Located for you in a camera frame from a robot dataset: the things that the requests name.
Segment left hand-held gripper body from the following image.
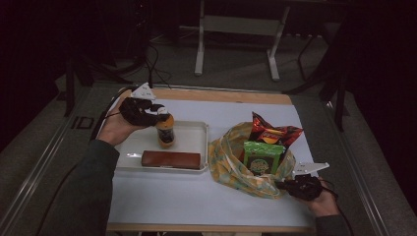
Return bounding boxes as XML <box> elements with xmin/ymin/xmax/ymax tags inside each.
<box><xmin>119</xmin><ymin>82</ymin><xmax>157</xmax><ymax>128</ymax></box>

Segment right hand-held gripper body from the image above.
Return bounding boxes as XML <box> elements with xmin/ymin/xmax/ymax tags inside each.
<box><xmin>288</xmin><ymin>161</ymin><xmax>330</xmax><ymax>202</ymax></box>

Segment orange drink bottle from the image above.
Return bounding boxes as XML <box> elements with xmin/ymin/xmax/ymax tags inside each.
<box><xmin>154</xmin><ymin>107</ymin><xmax>177</xmax><ymax>149</ymax></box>

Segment white plastic tray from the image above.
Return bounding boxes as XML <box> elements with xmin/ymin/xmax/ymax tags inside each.
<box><xmin>114</xmin><ymin>119</ymin><xmax>209</xmax><ymax>174</ymax></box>

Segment green snack packet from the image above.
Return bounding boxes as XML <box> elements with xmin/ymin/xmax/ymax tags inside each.
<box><xmin>242</xmin><ymin>140</ymin><xmax>286</xmax><ymax>177</ymax></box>

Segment brown rectangular box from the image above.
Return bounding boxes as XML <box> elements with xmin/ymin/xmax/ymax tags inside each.
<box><xmin>141</xmin><ymin>149</ymin><xmax>202</xmax><ymax>171</ymax></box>

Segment red chip bag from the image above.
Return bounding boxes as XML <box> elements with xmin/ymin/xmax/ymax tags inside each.
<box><xmin>248</xmin><ymin>111</ymin><xmax>305</xmax><ymax>149</ymax></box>

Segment yellow floral cloth bag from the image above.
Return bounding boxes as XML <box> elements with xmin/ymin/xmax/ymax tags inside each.
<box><xmin>208</xmin><ymin>121</ymin><xmax>297</xmax><ymax>201</ymax></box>

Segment person's right hand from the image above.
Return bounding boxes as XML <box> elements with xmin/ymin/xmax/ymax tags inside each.
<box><xmin>295</xmin><ymin>176</ymin><xmax>340</xmax><ymax>218</ymax></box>

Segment person's left hand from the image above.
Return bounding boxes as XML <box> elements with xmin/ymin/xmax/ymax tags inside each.
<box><xmin>96</xmin><ymin>100</ymin><xmax>146</xmax><ymax>148</ymax></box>

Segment black tripod stand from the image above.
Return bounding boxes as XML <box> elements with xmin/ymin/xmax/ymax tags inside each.
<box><xmin>63</xmin><ymin>0</ymin><xmax>150</xmax><ymax>118</ymax></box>

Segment white table mat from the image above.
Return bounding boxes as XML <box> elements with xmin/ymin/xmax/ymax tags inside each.
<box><xmin>97</xmin><ymin>96</ymin><xmax>317</xmax><ymax>228</ymax></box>

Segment black metal stand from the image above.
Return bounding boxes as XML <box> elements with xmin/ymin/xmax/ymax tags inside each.
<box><xmin>282</xmin><ymin>19</ymin><xmax>351</xmax><ymax>133</ymax></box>

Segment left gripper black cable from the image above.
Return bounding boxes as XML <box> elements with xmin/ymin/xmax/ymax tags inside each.
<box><xmin>89</xmin><ymin>86</ymin><xmax>140</xmax><ymax>142</ymax></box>

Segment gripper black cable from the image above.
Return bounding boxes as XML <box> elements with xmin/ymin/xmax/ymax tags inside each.
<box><xmin>322</xmin><ymin>182</ymin><xmax>356</xmax><ymax>236</ymax></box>
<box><xmin>89</xmin><ymin>86</ymin><xmax>140</xmax><ymax>142</ymax></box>

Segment bundle of black cables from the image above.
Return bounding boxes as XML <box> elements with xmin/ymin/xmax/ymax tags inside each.
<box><xmin>143</xmin><ymin>42</ymin><xmax>174</xmax><ymax>90</ymax></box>

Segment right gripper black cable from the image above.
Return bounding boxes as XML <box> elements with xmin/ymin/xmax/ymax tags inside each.
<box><xmin>322</xmin><ymin>182</ymin><xmax>356</xmax><ymax>236</ymax></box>

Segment aluminium floor rail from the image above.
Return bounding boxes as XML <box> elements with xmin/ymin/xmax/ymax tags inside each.
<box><xmin>0</xmin><ymin>86</ymin><xmax>96</xmax><ymax>236</ymax></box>
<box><xmin>326</xmin><ymin>100</ymin><xmax>391</xmax><ymax>236</ymax></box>

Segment white metal stand frame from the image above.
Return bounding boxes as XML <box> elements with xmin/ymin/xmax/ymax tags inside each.
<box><xmin>194</xmin><ymin>0</ymin><xmax>292</xmax><ymax>83</ymax></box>

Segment black floor cable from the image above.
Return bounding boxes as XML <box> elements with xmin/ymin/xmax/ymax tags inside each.
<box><xmin>33</xmin><ymin>163</ymin><xmax>78</xmax><ymax>236</ymax></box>

